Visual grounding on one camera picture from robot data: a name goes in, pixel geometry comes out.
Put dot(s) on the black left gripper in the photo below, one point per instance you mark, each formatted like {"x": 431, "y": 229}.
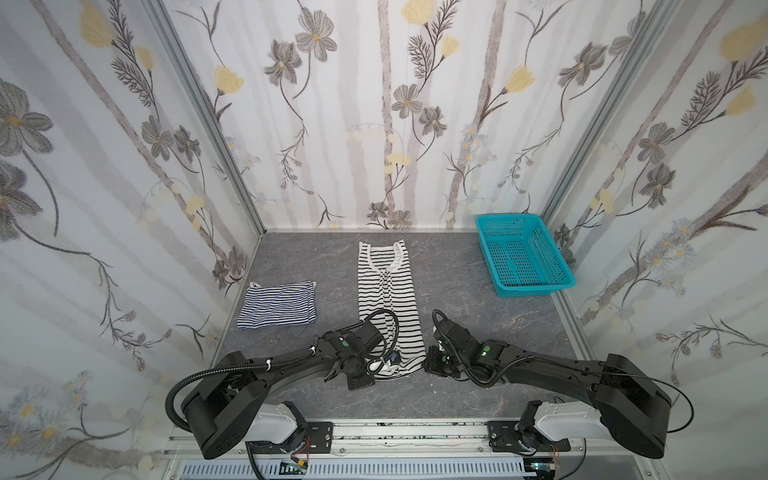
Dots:
{"x": 372, "y": 366}

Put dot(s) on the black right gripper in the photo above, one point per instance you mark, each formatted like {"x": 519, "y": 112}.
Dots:
{"x": 434, "y": 360}

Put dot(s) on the black white striped tank top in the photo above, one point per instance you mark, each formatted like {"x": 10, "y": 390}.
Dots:
{"x": 384, "y": 280}

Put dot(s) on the blue white striped tank top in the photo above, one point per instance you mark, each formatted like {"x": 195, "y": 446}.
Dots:
{"x": 290, "y": 304}

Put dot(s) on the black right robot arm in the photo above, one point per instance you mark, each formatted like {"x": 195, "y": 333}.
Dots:
{"x": 610, "y": 399}

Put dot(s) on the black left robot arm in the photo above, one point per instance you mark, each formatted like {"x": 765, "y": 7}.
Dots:
{"x": 220, "y": 405}

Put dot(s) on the teal plastic basket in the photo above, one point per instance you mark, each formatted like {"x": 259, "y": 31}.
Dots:
{"x": 521, "y": 256}

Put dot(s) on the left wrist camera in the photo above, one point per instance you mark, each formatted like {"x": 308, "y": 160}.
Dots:
{"x": 389, "y": 361}

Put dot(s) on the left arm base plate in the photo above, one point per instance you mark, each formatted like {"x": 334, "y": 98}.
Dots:
{"x": 314, "y": 438}

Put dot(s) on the aluminium mounting rail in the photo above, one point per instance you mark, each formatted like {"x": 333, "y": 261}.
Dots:
{"x": 383, "y": 438}

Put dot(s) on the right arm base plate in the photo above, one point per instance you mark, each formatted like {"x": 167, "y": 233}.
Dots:
{"x": 522, "y": 439}

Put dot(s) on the white slotted cable duct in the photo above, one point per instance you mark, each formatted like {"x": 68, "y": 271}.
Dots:
{"x": 397, "y": 468}

